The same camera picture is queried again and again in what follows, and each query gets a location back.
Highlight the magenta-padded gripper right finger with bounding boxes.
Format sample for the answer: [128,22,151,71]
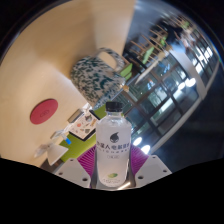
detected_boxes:
[126,143,173,189]

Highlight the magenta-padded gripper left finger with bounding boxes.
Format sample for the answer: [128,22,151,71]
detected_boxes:
[54,146,99,189]

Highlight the clear plastic water bottle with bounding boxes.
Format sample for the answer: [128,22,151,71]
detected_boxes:
[95,101,132,188]

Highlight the small blue-capped bottle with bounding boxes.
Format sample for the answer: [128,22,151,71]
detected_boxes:
[59,131,73,145]

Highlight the round pendant lamps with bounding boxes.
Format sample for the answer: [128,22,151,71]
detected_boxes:
[132,77,198,155]

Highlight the white paper napkin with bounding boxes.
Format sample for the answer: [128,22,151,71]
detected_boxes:
[33,143,51,158]

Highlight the small flat electronic device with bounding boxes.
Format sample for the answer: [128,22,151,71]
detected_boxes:
[67,109,84,124]

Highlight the flat round red coaster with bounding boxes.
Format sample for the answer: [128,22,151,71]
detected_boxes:
[29,98,59,126]

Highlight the green speckled white mug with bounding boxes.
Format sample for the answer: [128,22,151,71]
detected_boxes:
[69,47,127,108]

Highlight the light wooden dining table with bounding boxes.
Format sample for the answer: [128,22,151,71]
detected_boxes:
[133,58,168,86]

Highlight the person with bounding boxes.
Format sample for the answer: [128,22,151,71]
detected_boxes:
[158,19,188,46]

